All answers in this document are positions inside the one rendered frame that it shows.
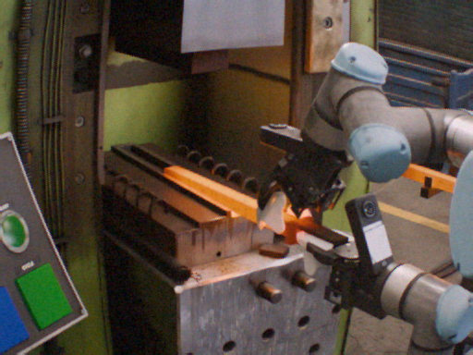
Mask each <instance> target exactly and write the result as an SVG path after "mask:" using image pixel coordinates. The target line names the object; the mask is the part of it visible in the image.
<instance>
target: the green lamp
mask: <svg viewBox="0 0 473 355"><path fill-rule="evenodd" d="M2 228H3V234H4V237H5V239H6V241H7V242H8V243H9V244H10V245H11V246H13V247H15V248H18V247H20V246H22V245H23V244H24V242H25V240H26V238H25V237H26V232H25V228H24V226H23V223H21V222H20V220H19V219H18V218H17V217H16V216H15V215H12V214H11V215H8V216H7V217H5V219H4V222H3V225H2Z"/></svg>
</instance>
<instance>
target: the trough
mask: <svg viewBox="0 0 473 355"><path fill-rule="evenodd" d="M120 148H121V149H122V150H124V151H126V152H128V153H130V154H131V155H133V156H135V157H137V158H139V159H140V160H142V161H144V162H146V163H148V164H149V165H152V166H153V167H155V168H157V169H158V170H160V171H162V172H164V169H165V168H167V167H172V165H169V164H168V163H166V162H165V161H163V160H161V159H159V158H157V157H155V156H154V155H152V154H148V153H146V152H144V151H142V150H141V149H140V148H138V147H136V146H134V145H128V146H122V147H120Z"/></svg>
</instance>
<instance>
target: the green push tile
mask: <svg viewBox="0 0 473 355"><path fill-rule="evenodd" d="M13 280H14V279H13ZM14 282H15V284H16V286H17V287H18V291H19V294H20V296H21V297H22V299H23V300H24V302H25V304H26V307H27V309H28V311H29V313H30V315H31V317H32V319H33V321H34V323H35V324H36V326H37V329H38V330H43V329H44V328H45V327H47V326H48V325H49V326H50V325H51V324H53V323H55V322H57V321H59V320H60V319H62V318H63V317H66V316H67V315H69V314H70V313H72V312H73V311H72V309H71V307H70V305H69V303H68V301H67V298H66V297H65V295H64V293H63V290H62V288H61V286H60V284H59V282H58V280H57V278H56V276H55V274H54V271H53V269H52V267H51V265H50V263H43V264H42V265H40V266H38V267H37V268H35V269H33V270H31V271H29V272H28V273H27V274H24V275H21V276H20V277H19V278H16V279H15V280H14Z"/></svg>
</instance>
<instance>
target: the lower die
mask: <svg viewBox="0 0 473 355"><path fill-rule="evenodd" d="M128 145H134V146H136V147H138V148H140V149H141V150H142V151H144V152H146V153H148V154H152V155H154V156H155V157H157V158H159V159H161V160H163V161H165V162H166V163H168V164H169V165H172V166H177V165H178V166H180V167H182V168H185V169H187V170H188V171H190V172H193V173H195V174H197V175H200V176H202V177H204V178H207V179H209V180H212V181H214V182H216V183H218V184H221V185H223V186H225V187H228V188H229V189H231V190H235V191H237V192H240V193H242V194H244V195H246V196H249V197H250V198H252V199H255V200H258V198H256V195H257V194H255V193H253V192H251V191H249V190H246V189H243V190H241V189H240V186H238V185H237V184H235V183H233V182H231V181H229V182H225V178H223V177H220V176H218V175H216V174H214V175H211V171H209V170H207V169H205V168H203V167H200V168H198V165H196V164H194V163H192V162H190V161H189V160H188V161H187V162H186V161H184V160H185V158H183V157H181V156H179V155H173V153H172V152H170V151H168V150H166V149H165V148H163V147H162V148H161V147H159V146H157V145H156V144H154V143H152V142H148V143H142V144H136V143H134V142H133V141H132V142H125V143H119V144H115V145H113V146H111V150H109V151H104V152H103V159H104V161H105V162H106V163H107V165H108V167H114V168H116V169H117V170H118V172H119V175H120V174H124V175H127V176H128V179H129V182H138V183H139V184H140V186H141V190H151V191H152V192H153V193H154V197H155V199H158V198H161V199H165V200H166V201H167V203H168V207H169V212H168V213H166V214H165V213H164V204H163V203H162V202H157V203H156V204H155V205H154V206H153V207H152V237H153V241H154V243H155V245H156V246H158V247H159V248H161V249H162V250H164V251H165V252H166V253H168V254H170V255H171V256H173V257H174V258H176V259H177V260H179V261H180V262H181V263H182V264H184V265H185V266H188V267H190V266H194V265H198V264H202V263H207V262H211V261H213V260H221V259H224V258H227V257H231V256H234V255H238V254H241V253H245V252H248V251H255V250H258V249H259V248H260V247H261V246H262V245H263V244H264V243H265V242H268V243H272V244H273V238H274V230H270V229H269V228H267V227H265V228H264V229H263V230H262V231H260V230H259V228H258V225H257V223H255V222H253V221H251V220H249V219H247V218H245V217H243V216H237V217H233V218H232V210H231V209H229V208H227V207H225V206H223V205H221V204H220V203H219V202H216V201H214V200H212V199H210V198H209V197H207V196H205V195H203V194H201V193H199V192H198V191H196V190H194V189H192V188H190V187H189V186H187V185H185V184H183V183H181V182H179V181H178V180H176V179H175V178H173V177H170V176H169V175H167V174H165V173H164V172H162V171H160V170H158V169H157V168H155V167H153V166H152V165H149V164H148V163H146V162H144V161H142V160H140V159H139V158H137V157H135V156H133V155H131V154H130V153H128V152H126V151H124V150H122V149H121V148H120V147H122V146H128ZM114 178H115V172H114V171H113V170H111V171H109V173H108V174H105V202H106V207H107V209H108V210H109V211H111V212H112V210H113V190H112V188H113V184H112V181H113V179H114ZM126 185H127V181H126V180H125V179H124V178H123V177H122V178H120V179H119V181H118V182H116V184H115V210H116V215H117V216H118V217H119V218H120V219H122V220H123V219H124V213H123V191H124V188H125V186H126ZM138 194H139V188H138V187H137V186H131V187H129V189H128V190H127V219H128V223H129V225H130V226H131V227H133V228H134V229H135V228H136V224H135V200H136V197H137V195H138ZM151 202H152V197H151V195H150V194H143V195H142V196H141V197H140V199H139V228H140V233H141V235H142V236H144V237H145V238H146V239H148V237H149V228H148V210H149V205H150V203H151ZM218 251H220V252H221V256H220V257H216V253H217V252H218Z"/></svg>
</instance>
